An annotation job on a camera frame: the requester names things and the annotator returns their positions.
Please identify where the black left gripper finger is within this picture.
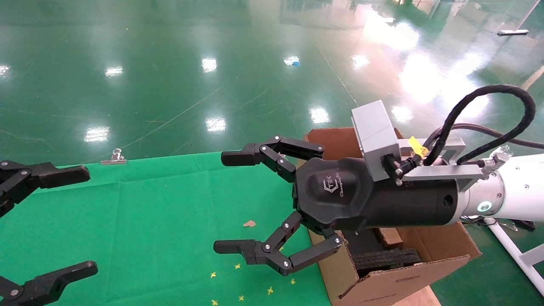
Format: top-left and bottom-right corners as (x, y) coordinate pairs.
(0, 261), (99, 306)
(0, 160), (91, 218)

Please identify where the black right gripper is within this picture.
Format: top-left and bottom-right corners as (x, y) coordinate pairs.
(213, 136), (462, 277)

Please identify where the small long cardboard box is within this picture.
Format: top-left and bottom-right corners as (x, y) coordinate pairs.
(374, 227), (404, 249)

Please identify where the large open cardboard carton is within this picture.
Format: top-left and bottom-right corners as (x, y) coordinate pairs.
(297, 127), (482, 306)

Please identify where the silver binder clip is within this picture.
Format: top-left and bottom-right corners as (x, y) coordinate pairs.
(101, 148), (127, 165)

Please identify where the green table cloth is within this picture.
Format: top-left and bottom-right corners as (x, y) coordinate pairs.
(0, 151), (332, 306)

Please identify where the black foam insert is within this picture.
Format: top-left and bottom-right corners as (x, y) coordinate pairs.
(342, 229), (422, 277)

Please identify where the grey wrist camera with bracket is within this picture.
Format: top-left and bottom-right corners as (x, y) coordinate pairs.
(351, 100), (486, 192)

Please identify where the yellow cable tag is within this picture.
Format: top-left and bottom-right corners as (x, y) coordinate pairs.
(409, 136), (429, 158)

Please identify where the white pipe frame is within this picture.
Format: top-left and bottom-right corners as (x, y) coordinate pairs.
(484, 218), (544, 297)

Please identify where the thick black braided cable loop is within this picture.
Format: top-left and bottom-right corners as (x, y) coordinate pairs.
(423, 85), (537, 166)

